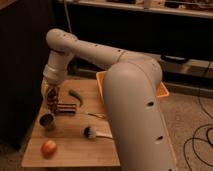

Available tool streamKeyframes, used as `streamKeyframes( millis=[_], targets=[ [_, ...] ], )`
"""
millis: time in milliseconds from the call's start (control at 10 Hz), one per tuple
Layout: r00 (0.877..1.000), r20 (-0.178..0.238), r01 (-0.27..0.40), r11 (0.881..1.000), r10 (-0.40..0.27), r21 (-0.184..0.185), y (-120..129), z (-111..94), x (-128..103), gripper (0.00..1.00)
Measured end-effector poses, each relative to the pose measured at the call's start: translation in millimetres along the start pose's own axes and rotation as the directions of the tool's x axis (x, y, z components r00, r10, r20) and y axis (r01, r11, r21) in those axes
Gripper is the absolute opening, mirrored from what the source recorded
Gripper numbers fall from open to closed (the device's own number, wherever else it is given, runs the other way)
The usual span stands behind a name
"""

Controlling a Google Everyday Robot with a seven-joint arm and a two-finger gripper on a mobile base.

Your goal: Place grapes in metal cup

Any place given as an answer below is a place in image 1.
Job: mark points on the dark grape bunch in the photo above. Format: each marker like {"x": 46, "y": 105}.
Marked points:
{"x": 52, "y": 99}

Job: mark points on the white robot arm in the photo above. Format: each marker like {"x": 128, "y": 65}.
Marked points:
{"x": 129, "y": 91}

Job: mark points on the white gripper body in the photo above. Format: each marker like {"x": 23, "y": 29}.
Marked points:
{"x": 54, "y": 76}

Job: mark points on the yellow plastic bin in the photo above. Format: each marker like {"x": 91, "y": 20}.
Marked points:
{"x": 162, "y": 91}

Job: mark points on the dish brush white handle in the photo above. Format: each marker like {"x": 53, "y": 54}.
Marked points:
{"x": 90, "y": 133}

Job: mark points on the grey shelf rail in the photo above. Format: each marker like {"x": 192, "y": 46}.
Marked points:
{"x": 186, "y": 65}

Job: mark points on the green chili pepper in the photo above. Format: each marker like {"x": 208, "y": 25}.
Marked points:
{"x": 76, "y": 95}

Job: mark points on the dark rectangular block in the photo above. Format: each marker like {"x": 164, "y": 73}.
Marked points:
{"x": 66, "y": 109}

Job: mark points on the metal cup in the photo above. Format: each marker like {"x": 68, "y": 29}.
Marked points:
{"x": 47, "y": 122}

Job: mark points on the wooden table board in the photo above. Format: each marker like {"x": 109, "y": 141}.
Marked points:
{"x": 73, "y": 149}

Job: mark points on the red apple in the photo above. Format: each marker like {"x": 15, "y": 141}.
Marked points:
{"x": 48, "y": 148}

